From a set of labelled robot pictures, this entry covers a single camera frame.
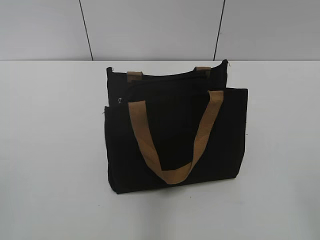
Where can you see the black tote bag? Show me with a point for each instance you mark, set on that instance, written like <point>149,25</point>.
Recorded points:
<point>173,130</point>

